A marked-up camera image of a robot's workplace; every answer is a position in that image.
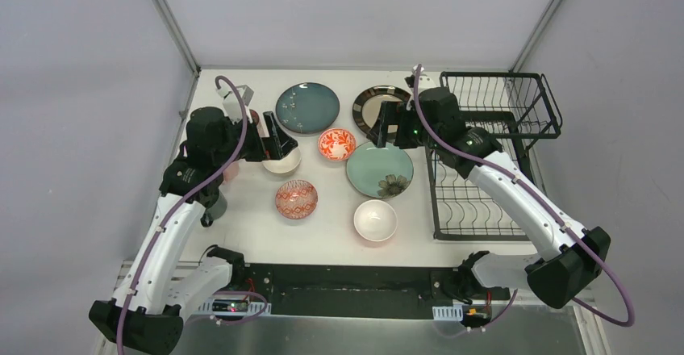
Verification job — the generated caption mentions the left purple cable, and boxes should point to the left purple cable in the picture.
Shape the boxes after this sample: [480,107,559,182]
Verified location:
[115,75,270,355]

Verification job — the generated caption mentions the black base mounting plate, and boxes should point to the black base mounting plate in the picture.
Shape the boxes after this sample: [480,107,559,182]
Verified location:
[194,262,511,322]

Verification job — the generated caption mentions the dark green mug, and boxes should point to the dark green mug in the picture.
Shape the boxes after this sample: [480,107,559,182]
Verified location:
[200,190,227,228]

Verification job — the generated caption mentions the pink cup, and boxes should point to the pink cup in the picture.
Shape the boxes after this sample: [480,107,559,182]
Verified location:
[223,161,240,184]

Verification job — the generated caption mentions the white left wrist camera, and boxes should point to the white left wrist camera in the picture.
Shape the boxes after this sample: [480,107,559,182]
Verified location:
[216,85,254,123]

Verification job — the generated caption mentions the purple cable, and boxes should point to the purple cable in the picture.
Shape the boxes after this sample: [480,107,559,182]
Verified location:
[411,64,636,340]
[115,75,270,355]

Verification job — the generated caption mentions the teal flower plate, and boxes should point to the teal flower plate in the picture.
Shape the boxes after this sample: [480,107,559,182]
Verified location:
[346,141,414,199]

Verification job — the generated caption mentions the orange bowl white inside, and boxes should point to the orange bowl white inside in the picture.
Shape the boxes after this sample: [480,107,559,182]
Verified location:
[352,199,398,243]

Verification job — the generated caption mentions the orange floral pattern bowl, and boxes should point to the orange floral pattern bowl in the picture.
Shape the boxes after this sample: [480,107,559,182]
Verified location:
[317,128,357,161]

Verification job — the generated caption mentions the dark red cup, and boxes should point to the dark red cup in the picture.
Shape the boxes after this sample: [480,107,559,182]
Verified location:
[249,110,261,125]

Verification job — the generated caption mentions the dark blue plate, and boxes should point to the dark blue plate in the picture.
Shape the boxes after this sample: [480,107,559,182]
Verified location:
[275,82,340,135]

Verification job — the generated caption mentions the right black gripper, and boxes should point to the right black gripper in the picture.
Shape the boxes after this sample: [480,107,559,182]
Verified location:
[367,100,441,151]

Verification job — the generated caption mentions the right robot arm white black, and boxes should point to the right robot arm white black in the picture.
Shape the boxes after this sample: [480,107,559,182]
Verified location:
[368,87,611,309]

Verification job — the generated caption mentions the plain white bowl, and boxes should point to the plain white bowl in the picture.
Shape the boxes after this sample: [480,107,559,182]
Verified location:
[261,148,302,176]

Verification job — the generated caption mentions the black wire dish rack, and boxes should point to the black wire dish rack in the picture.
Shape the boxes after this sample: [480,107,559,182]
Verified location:
[425,72,563,242]

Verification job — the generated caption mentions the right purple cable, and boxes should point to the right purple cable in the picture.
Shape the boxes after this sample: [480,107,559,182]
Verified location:
[411,64,636,340]

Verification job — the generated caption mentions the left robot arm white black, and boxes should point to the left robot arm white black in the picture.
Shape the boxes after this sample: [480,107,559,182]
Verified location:
[89,106,298,354]

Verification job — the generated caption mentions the black striped rim plate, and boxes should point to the black striped rim plate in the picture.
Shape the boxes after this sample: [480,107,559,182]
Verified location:
[352,86,411,140]

